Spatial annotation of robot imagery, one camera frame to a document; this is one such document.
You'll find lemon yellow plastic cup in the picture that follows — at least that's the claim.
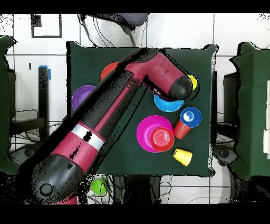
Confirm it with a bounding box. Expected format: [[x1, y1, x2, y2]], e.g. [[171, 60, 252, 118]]
[[187, 74, 199, 91]]

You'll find grey chair base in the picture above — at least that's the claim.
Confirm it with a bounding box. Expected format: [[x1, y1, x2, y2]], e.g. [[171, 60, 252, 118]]
[[213, 144, 239, 166]]

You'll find light blue plastic bowl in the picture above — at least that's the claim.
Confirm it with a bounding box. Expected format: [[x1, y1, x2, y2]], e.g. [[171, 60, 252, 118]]
[[153, 94, 185, 113]]

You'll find blue tape strip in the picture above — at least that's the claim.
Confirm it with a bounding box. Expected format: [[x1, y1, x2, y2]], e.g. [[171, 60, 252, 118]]
[[39, 65, 52, 81]]

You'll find golden yellow plastic cup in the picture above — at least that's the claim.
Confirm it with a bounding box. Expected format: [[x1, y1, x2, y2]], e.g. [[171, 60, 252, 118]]
[[173, 148, 193, 167]]

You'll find grey office chair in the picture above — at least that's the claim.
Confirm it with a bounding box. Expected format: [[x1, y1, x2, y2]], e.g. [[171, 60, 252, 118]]
[[78, 13, 150, 48]]

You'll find tangle of floor cables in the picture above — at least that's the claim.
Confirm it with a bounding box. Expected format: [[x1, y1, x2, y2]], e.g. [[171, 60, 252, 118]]
[[10, 121, 114, 204]]

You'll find pink plastic bowl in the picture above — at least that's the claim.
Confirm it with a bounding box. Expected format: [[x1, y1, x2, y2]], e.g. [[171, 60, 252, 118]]
[[136, 115, 174, 153]]

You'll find dark green tablecloth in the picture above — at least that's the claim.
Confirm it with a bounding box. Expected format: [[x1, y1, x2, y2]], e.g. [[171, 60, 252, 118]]
[[66, 41, 218, 176]]

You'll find purple plastic bowl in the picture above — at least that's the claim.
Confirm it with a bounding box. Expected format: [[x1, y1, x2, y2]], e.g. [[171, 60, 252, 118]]
[[71, 85, 97, 111]]

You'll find large shallow orange bowl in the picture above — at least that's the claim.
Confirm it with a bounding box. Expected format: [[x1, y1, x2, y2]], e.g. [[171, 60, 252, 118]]
[[100, 62, 119, 82]]

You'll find black stand frame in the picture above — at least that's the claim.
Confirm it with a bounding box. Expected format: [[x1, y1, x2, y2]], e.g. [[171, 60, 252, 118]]
[[9, 66, 50, 143], [211, 70, 240, 127]]

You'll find green bowl on floor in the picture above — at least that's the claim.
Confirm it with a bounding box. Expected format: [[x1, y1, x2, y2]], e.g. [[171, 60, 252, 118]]
[[90, 179, 108, 195]]

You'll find black square frame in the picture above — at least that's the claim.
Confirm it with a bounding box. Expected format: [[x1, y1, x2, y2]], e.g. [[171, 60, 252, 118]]
[[31, 14, 62, 39]]

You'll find small dark blue bowl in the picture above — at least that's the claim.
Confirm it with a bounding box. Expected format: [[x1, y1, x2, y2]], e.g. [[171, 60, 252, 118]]
[[179, 106, 203, 129]]

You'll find red-orange plastic cup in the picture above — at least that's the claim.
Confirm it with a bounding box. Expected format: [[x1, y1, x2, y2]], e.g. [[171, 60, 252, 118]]
[[173, 119, 191, 140]]

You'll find green cloth side table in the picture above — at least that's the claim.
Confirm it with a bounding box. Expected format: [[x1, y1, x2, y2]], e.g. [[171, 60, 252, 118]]
[[229, 41, 270, 181], [0, 35, 21, 175]]

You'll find small orange bowl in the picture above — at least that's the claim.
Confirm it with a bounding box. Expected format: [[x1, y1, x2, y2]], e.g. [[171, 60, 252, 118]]
[[150, 127, 175, 153]]

